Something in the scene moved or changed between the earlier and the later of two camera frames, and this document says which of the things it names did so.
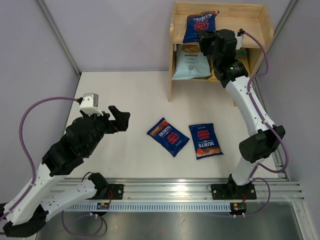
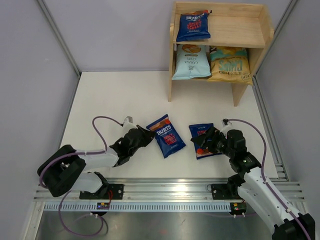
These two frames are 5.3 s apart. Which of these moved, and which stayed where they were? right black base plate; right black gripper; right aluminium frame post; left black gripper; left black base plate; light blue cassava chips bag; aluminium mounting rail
Moved: right black gripper; left black gripper
Stayed: right black base plate; light blue cassava chips bag; left black base plate; aluminium mounting rail; right aluminium frame post
